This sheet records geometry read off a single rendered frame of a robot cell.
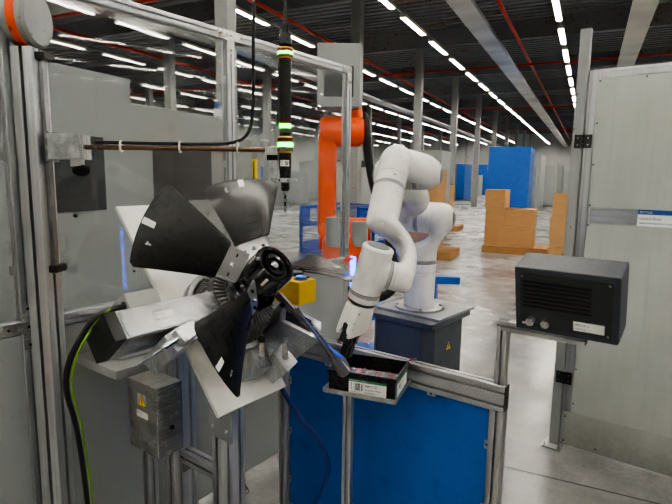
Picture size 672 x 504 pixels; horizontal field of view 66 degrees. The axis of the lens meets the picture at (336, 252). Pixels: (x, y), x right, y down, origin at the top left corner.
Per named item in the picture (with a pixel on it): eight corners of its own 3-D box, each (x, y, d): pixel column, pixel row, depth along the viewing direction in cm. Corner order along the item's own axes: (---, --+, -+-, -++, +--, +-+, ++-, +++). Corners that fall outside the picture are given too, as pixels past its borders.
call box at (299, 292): (267, 303, 202) (267, 276, 201) (285, 298, 210) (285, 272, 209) (299, 310, 193) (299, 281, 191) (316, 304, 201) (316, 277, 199)
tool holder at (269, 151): (263, 182, 145) (263, 146, 144) (268, 181, 152) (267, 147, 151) (296, 182, 145) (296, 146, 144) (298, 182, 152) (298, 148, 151)
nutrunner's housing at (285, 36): (277, 191, 147) (277, 20, 140) (279, 190, 151) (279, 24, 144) (291, 191, 147) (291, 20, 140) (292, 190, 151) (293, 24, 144)
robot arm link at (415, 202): (436, 237, 206) (395, 234, 212) (439, 209, 210) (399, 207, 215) (416, 184, 161) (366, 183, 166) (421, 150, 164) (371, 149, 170)
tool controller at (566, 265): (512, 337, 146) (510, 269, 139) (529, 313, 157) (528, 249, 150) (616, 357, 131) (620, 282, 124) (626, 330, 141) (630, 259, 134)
